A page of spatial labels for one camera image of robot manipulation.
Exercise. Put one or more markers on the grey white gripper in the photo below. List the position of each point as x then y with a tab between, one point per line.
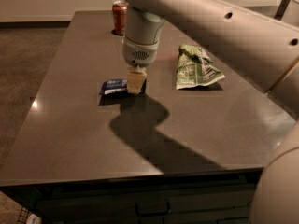
139	54

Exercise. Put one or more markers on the green crumpled chip bag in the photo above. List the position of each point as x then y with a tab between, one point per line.
195	68

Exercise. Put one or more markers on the dark cabinet drawers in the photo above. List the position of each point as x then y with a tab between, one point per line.
217	198

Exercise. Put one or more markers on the black wire basket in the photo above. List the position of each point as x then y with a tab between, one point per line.
26	217

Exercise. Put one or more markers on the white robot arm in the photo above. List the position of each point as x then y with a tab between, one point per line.
265	52

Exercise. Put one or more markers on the black drawer handle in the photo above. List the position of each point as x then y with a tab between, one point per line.
152	208

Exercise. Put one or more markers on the red soda can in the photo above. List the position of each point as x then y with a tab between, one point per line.
119	10

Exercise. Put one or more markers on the blue rxbar wrapper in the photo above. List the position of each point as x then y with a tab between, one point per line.
114	86

